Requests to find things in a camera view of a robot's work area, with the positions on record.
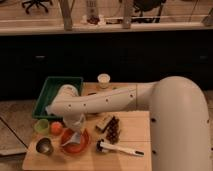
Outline green plastic tray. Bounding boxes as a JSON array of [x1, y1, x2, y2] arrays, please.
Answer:
[[32, 76, 83, 120]]

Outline white handled brush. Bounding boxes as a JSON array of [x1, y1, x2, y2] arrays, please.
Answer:
[[96, 140, 144, 157]]

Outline white towel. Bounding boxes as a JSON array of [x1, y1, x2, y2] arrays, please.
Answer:
[[62, 132, 81, 147]]

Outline metal cup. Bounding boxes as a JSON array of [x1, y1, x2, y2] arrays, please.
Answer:
[[36, 138, 54, 155]]

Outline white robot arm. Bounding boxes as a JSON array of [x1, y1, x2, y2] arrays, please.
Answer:
[[46, 76, 213, 171]]

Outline green cup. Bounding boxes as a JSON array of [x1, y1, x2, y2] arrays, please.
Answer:
[[34, 119, 49, 135]]

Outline wooden post left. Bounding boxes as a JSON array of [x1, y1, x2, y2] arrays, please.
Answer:
[[59, 0, 72, 31]]

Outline dark chocolate pieces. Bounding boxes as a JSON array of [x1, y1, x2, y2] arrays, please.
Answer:
[[106, 117, 120, 144]]

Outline black office chair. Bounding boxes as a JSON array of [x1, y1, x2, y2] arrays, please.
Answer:
[[21, 0, 53, 14]]

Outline wooden post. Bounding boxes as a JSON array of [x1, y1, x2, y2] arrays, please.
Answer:
[[122, 0, 133, 29], [59, 0, 72, 31]]

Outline red bowl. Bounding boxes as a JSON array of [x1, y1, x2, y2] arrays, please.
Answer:
[[60, 128, 90, 155]]

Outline orange ball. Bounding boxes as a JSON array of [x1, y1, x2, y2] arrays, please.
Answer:
[[50, 122, 63, 136]]

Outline white cup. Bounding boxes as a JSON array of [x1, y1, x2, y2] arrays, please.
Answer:
[[97, 73, 110, 89]]

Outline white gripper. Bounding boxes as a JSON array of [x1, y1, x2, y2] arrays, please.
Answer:
[[63, 114, 86, 133]]

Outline wooden post right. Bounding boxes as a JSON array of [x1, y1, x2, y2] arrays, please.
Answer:
[[122, 0, 133, 29]]

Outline dark office chair right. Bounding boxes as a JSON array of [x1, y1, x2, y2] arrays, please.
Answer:
[[133, 0, 167, 23]]

